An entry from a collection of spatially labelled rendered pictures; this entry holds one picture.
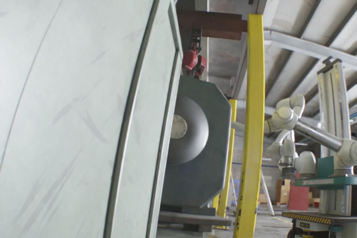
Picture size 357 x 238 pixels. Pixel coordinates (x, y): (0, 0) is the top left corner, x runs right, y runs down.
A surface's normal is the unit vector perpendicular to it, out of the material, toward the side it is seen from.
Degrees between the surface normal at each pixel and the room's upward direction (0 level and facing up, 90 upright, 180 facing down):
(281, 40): 90
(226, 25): 90
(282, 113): 87
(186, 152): 90
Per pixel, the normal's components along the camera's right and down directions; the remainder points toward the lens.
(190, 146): 0.26, -0.26
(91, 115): 0.99, 0.11
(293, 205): -0.40, -0.33
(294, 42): -0.07, -0.32
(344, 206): -0.97, -0.18
